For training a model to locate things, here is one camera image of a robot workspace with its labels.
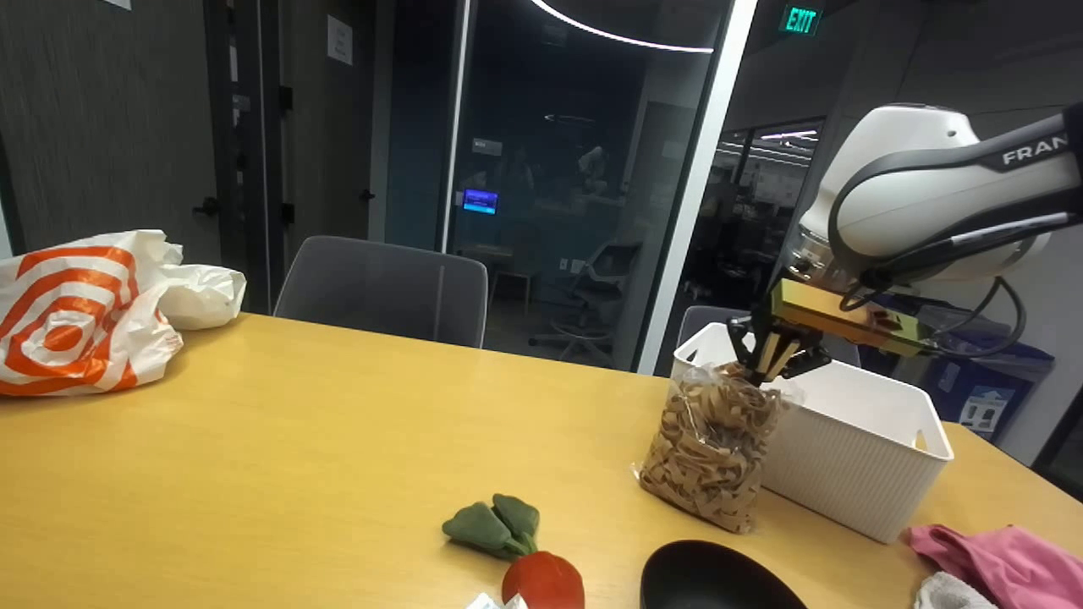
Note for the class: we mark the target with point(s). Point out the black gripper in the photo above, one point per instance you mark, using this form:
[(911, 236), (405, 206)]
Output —
[(759, 332)]

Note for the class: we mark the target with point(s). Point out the clear bag of rubber bands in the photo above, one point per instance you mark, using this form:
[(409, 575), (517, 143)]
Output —
[(711, 439)]

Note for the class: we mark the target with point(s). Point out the red plush radish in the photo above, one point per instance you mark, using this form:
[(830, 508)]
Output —
[(507, 530)]

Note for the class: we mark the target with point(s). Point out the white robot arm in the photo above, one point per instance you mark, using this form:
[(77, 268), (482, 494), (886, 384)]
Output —
[(908, 194)]

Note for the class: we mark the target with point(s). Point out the black bowl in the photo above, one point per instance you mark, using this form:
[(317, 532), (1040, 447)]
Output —
[(711, 575)]

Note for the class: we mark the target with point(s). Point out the white plastic storage bin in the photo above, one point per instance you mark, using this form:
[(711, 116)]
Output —
[(851, 443)]

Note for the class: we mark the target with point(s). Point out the white grey cloth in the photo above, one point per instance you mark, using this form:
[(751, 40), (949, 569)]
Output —
[(944, 588)]

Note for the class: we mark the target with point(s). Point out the pink cloth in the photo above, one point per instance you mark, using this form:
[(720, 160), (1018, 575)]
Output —
[(1009, 566)]

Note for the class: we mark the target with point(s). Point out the green exit sign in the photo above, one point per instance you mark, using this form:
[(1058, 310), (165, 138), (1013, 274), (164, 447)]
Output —
[(801, 21)]

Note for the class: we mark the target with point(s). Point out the grey office chair left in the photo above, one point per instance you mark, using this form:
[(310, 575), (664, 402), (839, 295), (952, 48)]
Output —
[(388, 289)]

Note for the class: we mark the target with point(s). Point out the orange white plastic bag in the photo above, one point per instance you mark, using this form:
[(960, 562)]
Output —
[(105, 311)]

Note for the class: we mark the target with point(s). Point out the wrist camera wooden mount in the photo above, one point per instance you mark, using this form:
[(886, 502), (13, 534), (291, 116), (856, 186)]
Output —
[(823, 311)]

